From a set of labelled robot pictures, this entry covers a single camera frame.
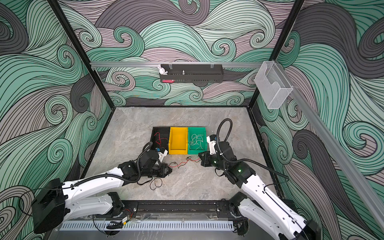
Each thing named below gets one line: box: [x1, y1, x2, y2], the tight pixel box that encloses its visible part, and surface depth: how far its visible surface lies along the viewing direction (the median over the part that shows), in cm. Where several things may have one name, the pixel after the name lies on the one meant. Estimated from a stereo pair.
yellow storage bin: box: [168, 127, 188, 155], surface depth 98 cm
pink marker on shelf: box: [162, 79, 175, 83], surface depth 92 cm
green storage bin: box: [187, 127, 208, 155], surface depth 97 cm
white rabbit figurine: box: [157, 64, 168, 75], surface depth 87 cm
